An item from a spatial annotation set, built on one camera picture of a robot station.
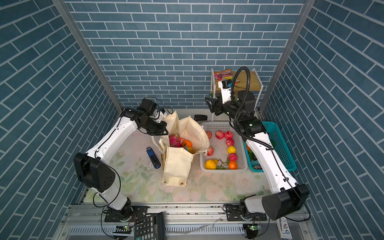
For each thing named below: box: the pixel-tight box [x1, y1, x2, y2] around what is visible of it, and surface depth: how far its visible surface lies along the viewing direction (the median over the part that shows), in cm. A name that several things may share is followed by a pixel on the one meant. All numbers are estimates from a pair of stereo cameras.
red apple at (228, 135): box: [224, 131, 234, 140], surface depth 101 cm
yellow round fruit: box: [227, 145, 237, 154], surface depth 95 cm
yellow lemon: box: [205, 159, 218, 170], surface depth 87 cm
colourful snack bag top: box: [214, 69, 233, 81], surface depth 91 cm
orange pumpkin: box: [184, 139, 193, 147], surface depth 93 cm
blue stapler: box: [146, 146, 161, 169], surface depth 95 cm
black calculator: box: [134, 212, 166, 240], surface depth 69 cm
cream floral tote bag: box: [151, 111, 210, 188], surface depth 78 cm
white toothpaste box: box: [275, 216, 293, 240], surface depth 70 cm
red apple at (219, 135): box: [215, 130, 225, 140], surface depth 101 cm
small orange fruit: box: [228, 160, 238, 170], surface depth 88 cm
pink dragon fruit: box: [168, 133, 181, 148], surface depth 88 cm
